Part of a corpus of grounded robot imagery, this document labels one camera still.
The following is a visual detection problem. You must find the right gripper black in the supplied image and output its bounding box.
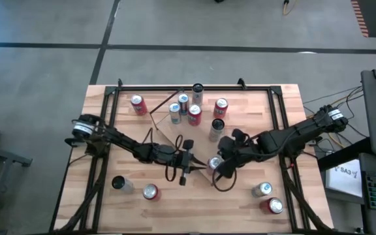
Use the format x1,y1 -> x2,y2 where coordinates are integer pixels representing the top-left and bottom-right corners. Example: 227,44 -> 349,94
218,129 -> 262,179

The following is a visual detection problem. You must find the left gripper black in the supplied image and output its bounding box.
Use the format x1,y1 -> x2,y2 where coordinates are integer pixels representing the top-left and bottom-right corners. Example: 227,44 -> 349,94
168,139 -> 209,187

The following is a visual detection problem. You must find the tall white Celsius can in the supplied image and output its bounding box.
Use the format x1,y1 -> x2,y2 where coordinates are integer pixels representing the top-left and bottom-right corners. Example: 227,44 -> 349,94
208,118 -> 226,143

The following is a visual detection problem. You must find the red Fanta can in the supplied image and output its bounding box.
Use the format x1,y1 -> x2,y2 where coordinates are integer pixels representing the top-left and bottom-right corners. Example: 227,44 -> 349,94
130,93 -> 148,116
213,97 -> 230,119
187,104 -> 203,127

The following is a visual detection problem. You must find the blue silver Red Bull can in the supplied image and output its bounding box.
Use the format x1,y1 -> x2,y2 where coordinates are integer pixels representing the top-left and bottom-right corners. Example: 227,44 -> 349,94
168,102 -> 182,125
251,181 -> 273,198
178,93 -> 190,116

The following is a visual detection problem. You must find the red Coca-Cola zero sugar can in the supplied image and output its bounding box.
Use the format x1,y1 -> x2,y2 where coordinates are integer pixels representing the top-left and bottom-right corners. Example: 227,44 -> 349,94
142,183 -> 162,201

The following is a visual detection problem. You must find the tall white palm print can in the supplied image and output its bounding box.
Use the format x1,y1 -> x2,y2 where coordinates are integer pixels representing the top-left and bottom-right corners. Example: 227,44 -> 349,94
191,83 -> 205,106

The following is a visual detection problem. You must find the tall silver black-top can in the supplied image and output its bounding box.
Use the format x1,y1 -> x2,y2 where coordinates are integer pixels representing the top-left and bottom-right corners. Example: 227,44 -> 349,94
111,176 -> 134,195

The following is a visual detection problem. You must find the black desk beam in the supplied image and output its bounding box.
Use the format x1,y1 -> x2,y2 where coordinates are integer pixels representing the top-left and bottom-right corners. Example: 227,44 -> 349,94
317,136 -> 371,171

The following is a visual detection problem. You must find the white paper sign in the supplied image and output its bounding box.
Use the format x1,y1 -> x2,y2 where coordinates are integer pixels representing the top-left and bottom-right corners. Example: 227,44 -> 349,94
324,159 -> 364,199

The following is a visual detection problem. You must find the gray metal desk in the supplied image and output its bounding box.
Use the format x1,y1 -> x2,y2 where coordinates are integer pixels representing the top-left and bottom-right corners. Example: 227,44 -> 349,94
0,140 -> 34,235

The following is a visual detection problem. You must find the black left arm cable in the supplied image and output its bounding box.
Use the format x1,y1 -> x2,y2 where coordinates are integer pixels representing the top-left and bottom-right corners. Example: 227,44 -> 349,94
164,133 -> 184,182

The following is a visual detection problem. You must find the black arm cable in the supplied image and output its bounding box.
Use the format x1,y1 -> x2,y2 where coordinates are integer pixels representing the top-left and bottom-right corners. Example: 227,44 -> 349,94
164,133 -> 184,182
211,168 -> 238,193

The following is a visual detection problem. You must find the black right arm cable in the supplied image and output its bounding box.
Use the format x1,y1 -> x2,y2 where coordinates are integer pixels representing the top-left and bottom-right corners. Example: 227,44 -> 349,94
211,168 -> 238,193

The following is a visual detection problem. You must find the black aluminium rig frame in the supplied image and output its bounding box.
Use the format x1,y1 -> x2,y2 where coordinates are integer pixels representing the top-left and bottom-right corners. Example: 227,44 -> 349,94
49,78 -> 334,234

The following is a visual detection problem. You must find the black floor cable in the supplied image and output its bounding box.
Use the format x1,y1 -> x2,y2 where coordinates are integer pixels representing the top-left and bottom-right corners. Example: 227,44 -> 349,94
302,85 -> 364,105

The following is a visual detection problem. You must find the yellow floor cable with plug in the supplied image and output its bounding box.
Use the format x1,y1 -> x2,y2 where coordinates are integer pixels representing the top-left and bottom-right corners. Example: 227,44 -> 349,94
281,0 -> 296,16

